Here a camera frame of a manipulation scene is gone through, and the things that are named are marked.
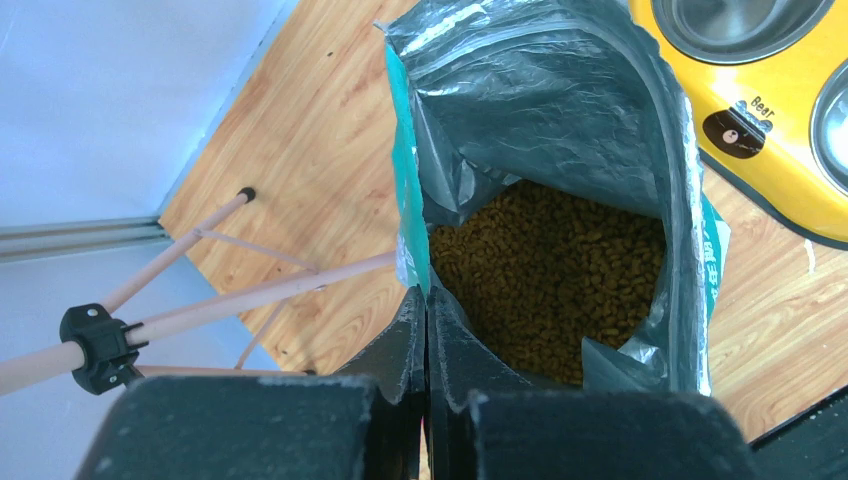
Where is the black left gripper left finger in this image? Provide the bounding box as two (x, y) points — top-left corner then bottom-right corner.
(77, 287), (425, 479)

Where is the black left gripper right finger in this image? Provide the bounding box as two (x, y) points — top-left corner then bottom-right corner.
(427, 288), (761, 479)

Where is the green pet food bag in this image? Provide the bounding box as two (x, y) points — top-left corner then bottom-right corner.
(383, 1), (730, 395)

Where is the brown pet food kibble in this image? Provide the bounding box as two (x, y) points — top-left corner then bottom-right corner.
(430, 181), (666, 385)

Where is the pink music stand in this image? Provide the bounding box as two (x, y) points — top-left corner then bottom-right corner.
(1, 187), (395, 395)

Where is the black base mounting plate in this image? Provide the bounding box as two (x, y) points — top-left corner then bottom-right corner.
(752, 387), (847, 480)

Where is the yellow double bowl feeder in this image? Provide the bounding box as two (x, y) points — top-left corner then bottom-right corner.
(628, 1), (847, 249)

